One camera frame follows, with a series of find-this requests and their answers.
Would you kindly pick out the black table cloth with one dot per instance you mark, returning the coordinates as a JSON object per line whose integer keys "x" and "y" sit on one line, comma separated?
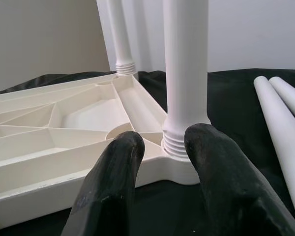
{"x": 236, "y": 103}

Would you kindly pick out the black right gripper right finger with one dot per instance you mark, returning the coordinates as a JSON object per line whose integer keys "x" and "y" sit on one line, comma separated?
{"x": 231, "y": 186}

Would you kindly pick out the white plastic table leg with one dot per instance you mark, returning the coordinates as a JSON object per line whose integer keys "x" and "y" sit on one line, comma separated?
{"x": 292, "y": 98}
{"x": 186, "y": 73}
{"x": 275, "y": 118}
{"x": 120, "y": 44}

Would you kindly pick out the white plastic table top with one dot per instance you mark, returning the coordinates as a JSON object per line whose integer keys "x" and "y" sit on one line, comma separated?
{"x": 39, "y": 152}

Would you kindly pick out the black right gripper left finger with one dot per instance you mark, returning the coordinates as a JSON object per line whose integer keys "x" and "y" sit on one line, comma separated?
{"x": 108, "y": 186}

